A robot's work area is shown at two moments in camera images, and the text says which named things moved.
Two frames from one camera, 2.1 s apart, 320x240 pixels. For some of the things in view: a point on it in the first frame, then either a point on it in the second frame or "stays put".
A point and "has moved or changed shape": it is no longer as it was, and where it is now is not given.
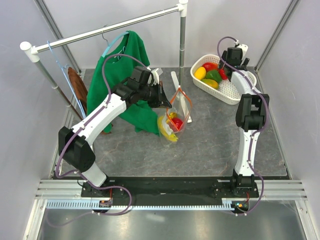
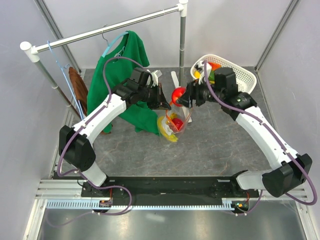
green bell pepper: (213, 74) stays put
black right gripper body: (224, 55) → (203, 92)
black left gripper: (161, 100) stays put
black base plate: (174, 187) stays put
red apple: (222, 74) has moved or changed shape
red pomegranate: (175, 124) stays put
